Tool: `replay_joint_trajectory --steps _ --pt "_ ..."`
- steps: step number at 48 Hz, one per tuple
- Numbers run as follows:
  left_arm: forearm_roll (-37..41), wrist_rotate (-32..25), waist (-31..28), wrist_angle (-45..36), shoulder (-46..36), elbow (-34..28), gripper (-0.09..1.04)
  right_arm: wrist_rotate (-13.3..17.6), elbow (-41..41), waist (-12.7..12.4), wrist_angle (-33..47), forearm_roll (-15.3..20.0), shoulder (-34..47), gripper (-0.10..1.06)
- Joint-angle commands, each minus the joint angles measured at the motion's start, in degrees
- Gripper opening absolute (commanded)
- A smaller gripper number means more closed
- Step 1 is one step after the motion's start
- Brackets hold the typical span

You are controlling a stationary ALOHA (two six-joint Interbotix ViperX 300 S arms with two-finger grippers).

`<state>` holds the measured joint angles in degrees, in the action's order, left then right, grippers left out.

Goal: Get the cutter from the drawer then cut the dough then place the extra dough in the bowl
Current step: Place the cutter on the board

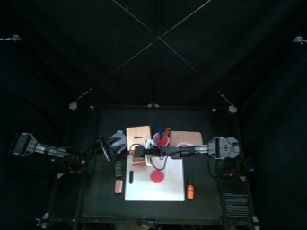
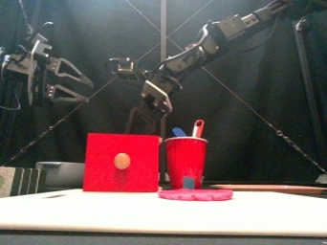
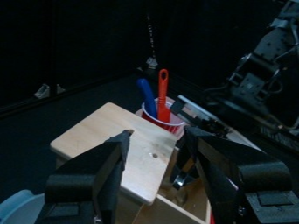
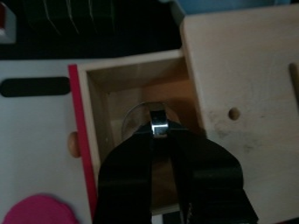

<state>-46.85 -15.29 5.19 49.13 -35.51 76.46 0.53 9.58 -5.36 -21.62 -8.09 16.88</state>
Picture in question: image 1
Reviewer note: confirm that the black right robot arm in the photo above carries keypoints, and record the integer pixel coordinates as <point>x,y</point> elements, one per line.
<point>224,146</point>

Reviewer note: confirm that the wooden drawer with red front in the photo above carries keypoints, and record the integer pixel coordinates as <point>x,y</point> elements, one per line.
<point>139,163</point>

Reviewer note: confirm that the white cutting board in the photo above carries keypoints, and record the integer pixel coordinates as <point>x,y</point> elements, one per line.
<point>167,188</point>

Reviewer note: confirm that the red plastic spatula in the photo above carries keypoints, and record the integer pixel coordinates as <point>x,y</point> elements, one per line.
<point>165,136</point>

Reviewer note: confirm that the orange toy carrot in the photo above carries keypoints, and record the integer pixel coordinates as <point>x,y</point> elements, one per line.
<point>190,191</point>

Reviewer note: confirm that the pink rectangular mat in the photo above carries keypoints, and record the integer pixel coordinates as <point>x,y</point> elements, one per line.
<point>187,137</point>

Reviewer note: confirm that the silver frame corner bracket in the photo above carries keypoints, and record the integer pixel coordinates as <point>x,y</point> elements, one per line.
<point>233,108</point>
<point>42,220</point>
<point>15,38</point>
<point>298,39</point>
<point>254,222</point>
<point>153,105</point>
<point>73,105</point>

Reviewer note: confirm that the dark green toy block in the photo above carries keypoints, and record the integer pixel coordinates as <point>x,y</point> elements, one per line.
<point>119,168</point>

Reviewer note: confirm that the black stick tool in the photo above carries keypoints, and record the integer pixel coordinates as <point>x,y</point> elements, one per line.
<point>131,177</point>

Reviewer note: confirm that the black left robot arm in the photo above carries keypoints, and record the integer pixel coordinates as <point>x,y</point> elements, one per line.
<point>45,148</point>

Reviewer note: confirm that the red plastic cup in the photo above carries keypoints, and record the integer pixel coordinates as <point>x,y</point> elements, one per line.
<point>155,141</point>

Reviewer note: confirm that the blue plastic utensil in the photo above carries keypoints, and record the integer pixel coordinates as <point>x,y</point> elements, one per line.
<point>159,131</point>

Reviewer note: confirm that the black plate with white lettering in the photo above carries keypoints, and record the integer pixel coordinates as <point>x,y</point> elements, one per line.
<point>236,205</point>

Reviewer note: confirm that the pink flat dough disc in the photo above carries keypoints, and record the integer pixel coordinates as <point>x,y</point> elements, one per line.
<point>157,176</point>

